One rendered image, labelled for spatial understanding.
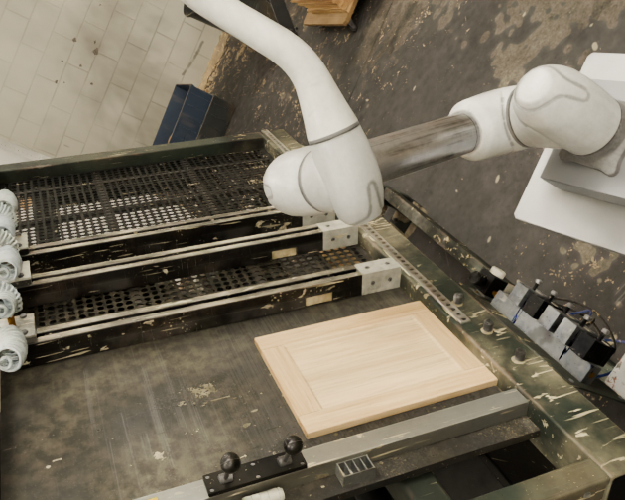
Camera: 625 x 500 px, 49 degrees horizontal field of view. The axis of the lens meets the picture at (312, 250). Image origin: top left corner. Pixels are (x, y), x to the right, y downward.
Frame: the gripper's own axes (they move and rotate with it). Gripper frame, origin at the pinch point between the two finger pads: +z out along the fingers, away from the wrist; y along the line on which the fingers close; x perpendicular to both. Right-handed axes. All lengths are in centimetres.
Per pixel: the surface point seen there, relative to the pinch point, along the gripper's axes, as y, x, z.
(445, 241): -122, 35, 129
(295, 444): 39, -26, 57
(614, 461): 40, 30, 88
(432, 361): 1, 5, 83
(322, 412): 16, -22, 72
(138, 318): -19, -61, 53
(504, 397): 18, 17, 84
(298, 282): -33, -21, 68
